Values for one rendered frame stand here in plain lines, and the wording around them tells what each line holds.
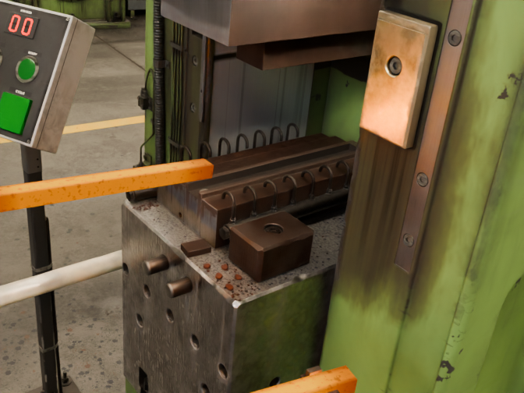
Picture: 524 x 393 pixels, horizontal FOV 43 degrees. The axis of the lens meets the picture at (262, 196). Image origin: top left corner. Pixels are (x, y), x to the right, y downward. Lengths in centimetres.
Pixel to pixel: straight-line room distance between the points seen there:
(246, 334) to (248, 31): 47
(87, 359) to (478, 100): 171
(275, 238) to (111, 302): 153
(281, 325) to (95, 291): 154
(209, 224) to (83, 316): 139
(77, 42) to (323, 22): 56
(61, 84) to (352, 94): 62
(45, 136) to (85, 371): 103
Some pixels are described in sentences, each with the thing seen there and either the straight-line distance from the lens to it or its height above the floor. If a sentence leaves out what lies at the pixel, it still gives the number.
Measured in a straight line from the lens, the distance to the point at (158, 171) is 96.
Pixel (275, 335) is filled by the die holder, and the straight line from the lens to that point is 113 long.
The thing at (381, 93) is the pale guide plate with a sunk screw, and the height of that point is 125.
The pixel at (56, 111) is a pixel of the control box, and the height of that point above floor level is 101.
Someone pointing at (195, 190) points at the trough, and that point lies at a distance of 118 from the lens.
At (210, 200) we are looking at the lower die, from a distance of 114.
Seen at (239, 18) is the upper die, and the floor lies 131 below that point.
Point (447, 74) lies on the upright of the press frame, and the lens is 90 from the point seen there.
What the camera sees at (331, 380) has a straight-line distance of 88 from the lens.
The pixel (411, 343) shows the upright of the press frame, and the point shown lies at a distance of 107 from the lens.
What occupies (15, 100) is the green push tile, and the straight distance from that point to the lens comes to 145.
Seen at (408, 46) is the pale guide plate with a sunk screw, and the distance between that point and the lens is 90.
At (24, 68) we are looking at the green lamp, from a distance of 146.
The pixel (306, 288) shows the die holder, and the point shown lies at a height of 89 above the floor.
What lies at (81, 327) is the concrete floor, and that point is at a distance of 243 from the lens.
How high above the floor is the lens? 154
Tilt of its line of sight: 28 degrees down
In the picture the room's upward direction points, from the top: 6 degrees clockwise
